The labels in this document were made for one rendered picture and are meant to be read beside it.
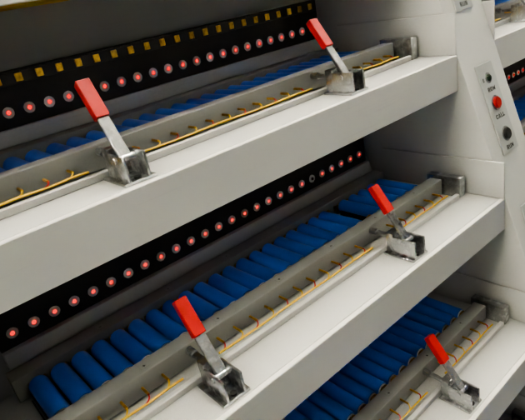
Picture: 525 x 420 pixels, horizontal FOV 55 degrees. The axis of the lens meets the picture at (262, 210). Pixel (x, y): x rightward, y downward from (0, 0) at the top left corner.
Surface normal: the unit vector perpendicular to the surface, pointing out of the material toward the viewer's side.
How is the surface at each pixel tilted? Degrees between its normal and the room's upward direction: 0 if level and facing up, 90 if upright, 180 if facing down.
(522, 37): 108
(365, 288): 18
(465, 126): 90
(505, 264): 90
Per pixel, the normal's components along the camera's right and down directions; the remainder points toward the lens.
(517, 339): -0.18, -0.90
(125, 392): 0.65, 0.18
